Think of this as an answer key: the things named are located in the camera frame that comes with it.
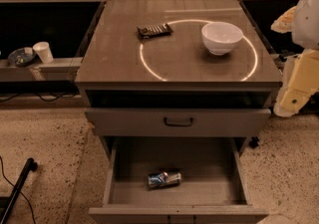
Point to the grey top drawer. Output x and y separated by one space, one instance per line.
206 122

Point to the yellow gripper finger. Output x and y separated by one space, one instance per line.
300 81
284 23

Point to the grey drawer cabinet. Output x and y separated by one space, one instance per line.
122 70

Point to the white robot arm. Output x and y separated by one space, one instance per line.
305 25

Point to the black cabinet caster wheel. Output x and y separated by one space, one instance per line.
254 142

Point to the black pole on floor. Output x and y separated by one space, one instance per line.
7 202

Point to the white bowl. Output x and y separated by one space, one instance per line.
220 38

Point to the blue silver redbull can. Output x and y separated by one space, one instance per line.
164 179

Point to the black drawer handle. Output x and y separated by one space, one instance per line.
178 122

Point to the open grey middle drawer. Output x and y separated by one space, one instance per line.
212 190

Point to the dark snack bar wrapper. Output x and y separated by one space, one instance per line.
155 31

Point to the grey low side shelf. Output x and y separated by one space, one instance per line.
61 69

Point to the white paper cup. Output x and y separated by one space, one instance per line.
42 49

